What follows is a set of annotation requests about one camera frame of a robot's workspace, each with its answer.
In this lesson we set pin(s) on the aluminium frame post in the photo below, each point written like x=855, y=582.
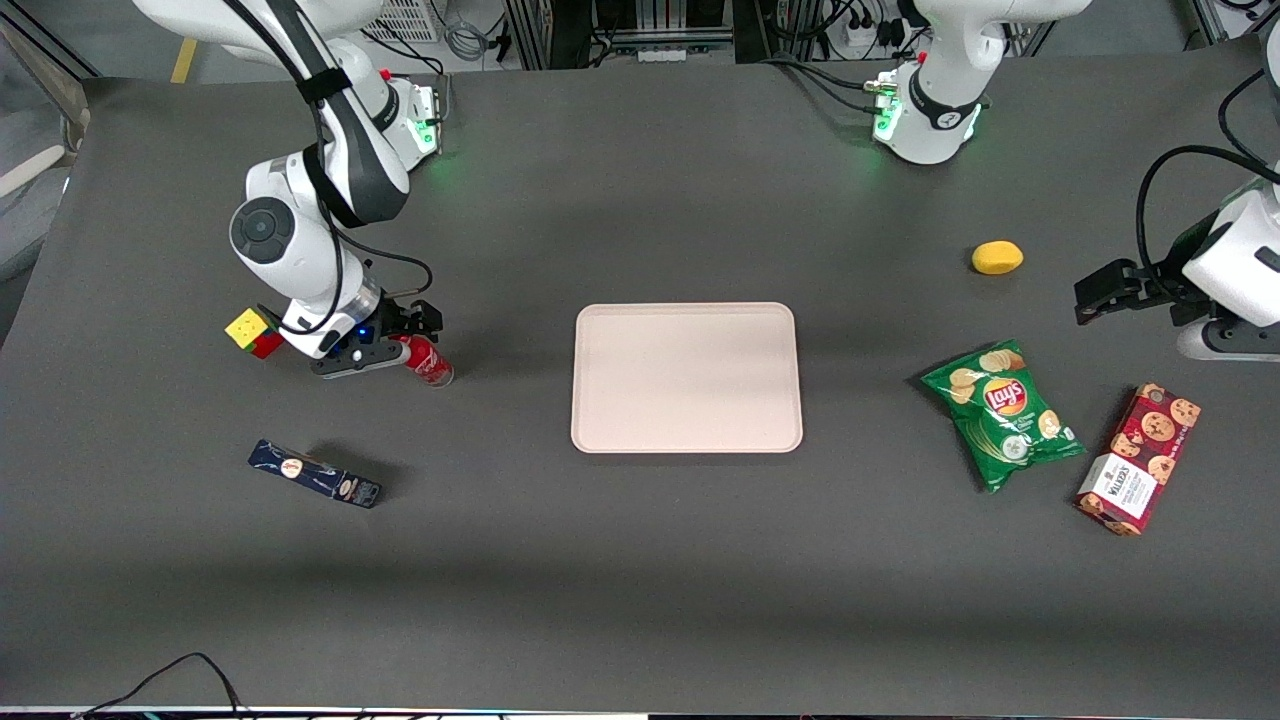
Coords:
x=1208, y=20

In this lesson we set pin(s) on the green Lay's chips bag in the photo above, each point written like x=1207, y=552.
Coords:
x=1005, y=415

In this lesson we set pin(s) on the beige plastic tray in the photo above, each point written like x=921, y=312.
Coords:
x=686, y=378

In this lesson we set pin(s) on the red cookie box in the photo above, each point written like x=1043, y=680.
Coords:
x=1140, y=458

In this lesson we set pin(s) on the black metal equipment rack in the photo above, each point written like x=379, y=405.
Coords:
x=560, y=30

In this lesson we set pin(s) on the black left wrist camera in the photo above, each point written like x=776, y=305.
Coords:
x=1190, y=250

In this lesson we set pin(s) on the white power strip with plugs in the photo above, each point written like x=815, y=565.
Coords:
x=872, y=35

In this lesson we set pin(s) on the white perforated box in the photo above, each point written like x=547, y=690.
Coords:
x=408, y=18

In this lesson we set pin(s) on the red coke bottle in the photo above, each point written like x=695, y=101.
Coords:
x=432, y=368

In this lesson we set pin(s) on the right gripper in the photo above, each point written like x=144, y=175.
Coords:
x=396, y=322

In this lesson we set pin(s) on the colourful Rubik's cube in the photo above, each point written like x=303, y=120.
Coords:
x=248, y=330

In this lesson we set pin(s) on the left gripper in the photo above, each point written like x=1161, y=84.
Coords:
x=1153, y=283

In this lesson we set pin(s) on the beige wooden chair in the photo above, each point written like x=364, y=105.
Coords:
x=35, y=165

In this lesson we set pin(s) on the yellow lemon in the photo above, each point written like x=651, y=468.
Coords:
x=997, y=258

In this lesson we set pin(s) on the dark blue snack box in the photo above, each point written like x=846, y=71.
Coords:
x=315, y=473

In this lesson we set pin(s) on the small white power strip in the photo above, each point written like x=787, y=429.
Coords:
x=662, y=54

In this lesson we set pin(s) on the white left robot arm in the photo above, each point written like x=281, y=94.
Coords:
x=940, y=100

